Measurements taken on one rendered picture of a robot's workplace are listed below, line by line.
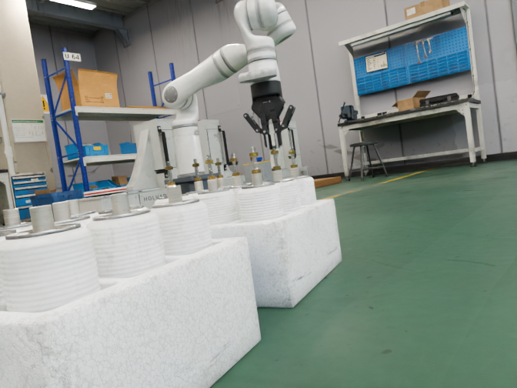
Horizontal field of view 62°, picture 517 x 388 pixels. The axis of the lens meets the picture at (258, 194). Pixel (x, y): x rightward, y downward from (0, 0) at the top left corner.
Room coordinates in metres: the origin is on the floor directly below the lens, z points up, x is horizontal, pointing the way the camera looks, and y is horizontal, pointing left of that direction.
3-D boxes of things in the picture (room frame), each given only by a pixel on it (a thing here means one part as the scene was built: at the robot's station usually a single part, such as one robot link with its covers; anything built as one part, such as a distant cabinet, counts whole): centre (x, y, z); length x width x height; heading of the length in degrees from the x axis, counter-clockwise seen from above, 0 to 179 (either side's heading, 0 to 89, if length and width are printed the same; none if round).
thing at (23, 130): (6.61, 3.31, 1.38); 0.49 x 0.02 x 0.35; 142
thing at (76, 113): (6.52, 1.87, 1.10); 1.89 x 0.64 x 2.20; 142
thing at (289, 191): (1.07, -0.05, 0.16); 0.10 x 0.10 x 0.18
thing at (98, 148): (5.99, 2.26, 0.89); 0.50 x 0.38 x 0.21; 53
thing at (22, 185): (5.93, 3.21, 0.34); 0.59 x 0.47 x 0.69; 52
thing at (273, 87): (1.07, -0.05, 0.45); 0.08 x 0.08 x 0.09
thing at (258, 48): (1.07, -0.05, 0.62); 0.09 x 0.07 x 0.15; 76
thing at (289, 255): (1.12, 0.05, 0.09); 0.39 x 0.39 x 0.18; 64
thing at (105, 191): (3.17, 1.11, 0.29); 0.30 x 0.30 x 0.06
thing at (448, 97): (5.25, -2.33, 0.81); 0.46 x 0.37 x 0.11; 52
